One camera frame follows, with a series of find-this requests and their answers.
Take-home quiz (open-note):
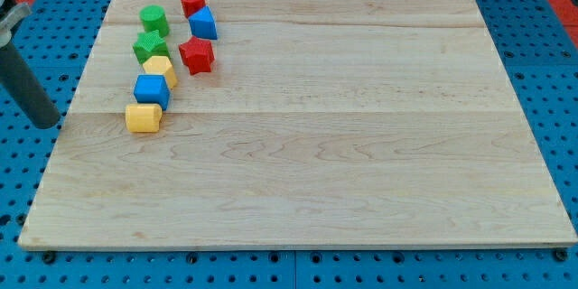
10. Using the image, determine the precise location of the grey metal rod mount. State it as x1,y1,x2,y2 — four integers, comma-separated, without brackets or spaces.
1,0,32,47

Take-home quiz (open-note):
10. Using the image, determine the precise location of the yellow rounded block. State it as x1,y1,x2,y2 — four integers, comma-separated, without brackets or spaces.
125,103,163,133

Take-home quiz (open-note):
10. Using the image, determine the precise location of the red cylinder block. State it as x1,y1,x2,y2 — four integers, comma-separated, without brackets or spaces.
180,0,206,18

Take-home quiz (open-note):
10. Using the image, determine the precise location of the green cylinder block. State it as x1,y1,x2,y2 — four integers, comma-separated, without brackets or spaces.
139,5,170,37

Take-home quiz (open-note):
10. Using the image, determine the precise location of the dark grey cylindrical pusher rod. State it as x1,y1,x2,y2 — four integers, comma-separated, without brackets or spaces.
1,42,61,129

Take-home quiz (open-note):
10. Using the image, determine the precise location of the wooden board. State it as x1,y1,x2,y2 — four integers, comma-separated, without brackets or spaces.
19,0,577,251

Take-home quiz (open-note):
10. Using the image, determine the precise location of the green star block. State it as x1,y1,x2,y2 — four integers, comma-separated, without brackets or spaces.
132,30,171,64

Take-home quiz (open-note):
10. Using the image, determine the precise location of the red star block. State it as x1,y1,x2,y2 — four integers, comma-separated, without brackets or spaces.
178,36,215,75

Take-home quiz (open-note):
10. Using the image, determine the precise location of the blue triangular block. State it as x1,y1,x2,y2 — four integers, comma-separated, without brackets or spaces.
188,5,218,40

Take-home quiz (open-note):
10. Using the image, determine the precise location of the yellow hexagon block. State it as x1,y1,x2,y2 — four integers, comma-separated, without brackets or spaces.
142,56,178,89

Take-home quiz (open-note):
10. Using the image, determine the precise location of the blue cube block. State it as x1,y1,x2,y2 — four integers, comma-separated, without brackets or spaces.
133,74,171,111

